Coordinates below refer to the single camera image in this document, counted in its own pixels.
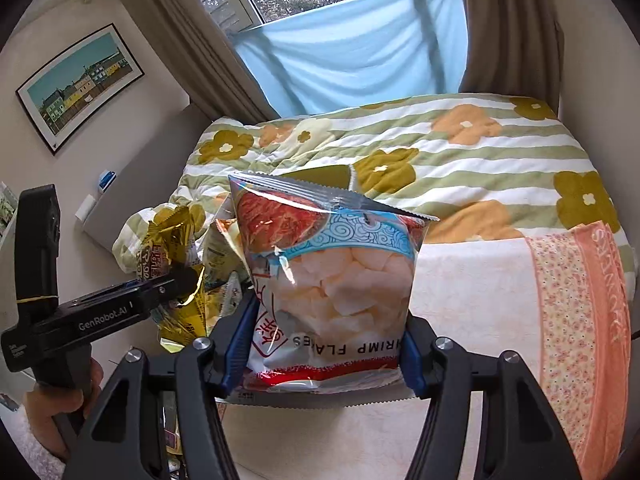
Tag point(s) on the clear shrimp chips packet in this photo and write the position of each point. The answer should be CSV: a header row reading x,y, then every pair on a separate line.
x,y
325,280

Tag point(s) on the white yellow corn snack packet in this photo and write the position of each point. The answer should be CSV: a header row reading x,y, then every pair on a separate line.
x,y
220,260

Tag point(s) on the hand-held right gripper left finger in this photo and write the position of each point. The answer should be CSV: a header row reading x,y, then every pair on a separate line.
x,y
237,340

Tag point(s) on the framed wall picture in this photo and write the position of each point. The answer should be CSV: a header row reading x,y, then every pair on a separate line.
x,y
80,90

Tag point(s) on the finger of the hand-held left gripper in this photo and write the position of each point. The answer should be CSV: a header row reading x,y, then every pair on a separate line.
x,y
172,287

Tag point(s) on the gold foil snack packet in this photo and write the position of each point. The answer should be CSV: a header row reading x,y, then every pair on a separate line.
x,y
170,245

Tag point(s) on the white cabinet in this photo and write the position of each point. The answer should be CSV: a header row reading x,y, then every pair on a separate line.
x,y
140,195

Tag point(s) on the small blue pack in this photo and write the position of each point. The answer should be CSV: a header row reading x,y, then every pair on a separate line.
x,y
107,180

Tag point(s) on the brown curtain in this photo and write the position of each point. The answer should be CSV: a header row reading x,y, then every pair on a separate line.
x,y
200,35
515,30

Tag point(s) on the pink orange floral blanket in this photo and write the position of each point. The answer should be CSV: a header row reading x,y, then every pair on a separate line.
x,y
475,285

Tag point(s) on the green striped flower blanket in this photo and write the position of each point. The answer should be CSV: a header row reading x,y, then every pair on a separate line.
x,y
475,170

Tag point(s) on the person's left hand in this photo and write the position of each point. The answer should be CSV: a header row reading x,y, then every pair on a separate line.
x,y
50,415

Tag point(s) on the light blue cloth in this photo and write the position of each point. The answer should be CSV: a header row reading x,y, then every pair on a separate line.
x,y
360,60

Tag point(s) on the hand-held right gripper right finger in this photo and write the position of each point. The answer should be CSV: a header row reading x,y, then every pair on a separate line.
x,y
412,365

